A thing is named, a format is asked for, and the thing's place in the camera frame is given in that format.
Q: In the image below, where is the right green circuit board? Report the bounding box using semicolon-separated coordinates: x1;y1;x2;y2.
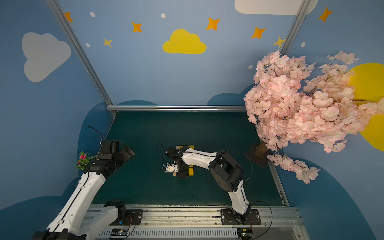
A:
237;228;253;240

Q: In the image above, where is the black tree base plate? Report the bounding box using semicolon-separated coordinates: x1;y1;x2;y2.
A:
246;141;272;168

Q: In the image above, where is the yellow block vertical bar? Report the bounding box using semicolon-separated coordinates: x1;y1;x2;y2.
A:
188;166;194;176

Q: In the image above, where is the right aluminium corner post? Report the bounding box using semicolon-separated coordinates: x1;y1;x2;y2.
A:
280;0;312;55

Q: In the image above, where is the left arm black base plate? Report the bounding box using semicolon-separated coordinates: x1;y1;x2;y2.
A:
111;209;143;226

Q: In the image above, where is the black left camera cable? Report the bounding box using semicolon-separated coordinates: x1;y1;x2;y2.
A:
87;125;106;143

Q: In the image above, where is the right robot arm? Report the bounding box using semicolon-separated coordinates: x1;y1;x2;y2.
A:
163;146;251;219

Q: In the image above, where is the green circuit board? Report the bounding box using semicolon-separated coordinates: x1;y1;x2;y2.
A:
110;229;130;238
237;228;253;240

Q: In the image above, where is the left aluminium corner post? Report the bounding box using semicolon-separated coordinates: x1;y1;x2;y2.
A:
46;0;113;106

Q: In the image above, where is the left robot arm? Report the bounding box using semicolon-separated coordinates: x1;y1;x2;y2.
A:
32;141;135;240

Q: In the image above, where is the horizontal aluminium back rail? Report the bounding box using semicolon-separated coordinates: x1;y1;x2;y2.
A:
107;105;246;113

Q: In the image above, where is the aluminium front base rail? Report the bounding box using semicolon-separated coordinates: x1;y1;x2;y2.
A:
81;205;309;240

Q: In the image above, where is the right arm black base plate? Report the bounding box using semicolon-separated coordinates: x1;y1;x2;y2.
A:
220;208;262;225

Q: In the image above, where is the left green circuit board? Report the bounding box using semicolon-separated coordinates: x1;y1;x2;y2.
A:
110;229;130;238

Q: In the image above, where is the left aluminium side rail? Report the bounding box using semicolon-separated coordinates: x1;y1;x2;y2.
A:
102;114;116;140

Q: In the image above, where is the aluminium corner post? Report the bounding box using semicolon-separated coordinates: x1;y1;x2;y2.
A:
280;0;312;55
46;0;113;106

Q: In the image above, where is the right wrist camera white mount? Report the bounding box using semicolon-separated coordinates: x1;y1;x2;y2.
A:
162;163;179;173

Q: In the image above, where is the small pink flower pot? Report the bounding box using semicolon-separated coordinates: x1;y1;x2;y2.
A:
76;151;98;171

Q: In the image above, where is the pink blossom artificial tree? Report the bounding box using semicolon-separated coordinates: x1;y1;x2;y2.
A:
244;51;384;184

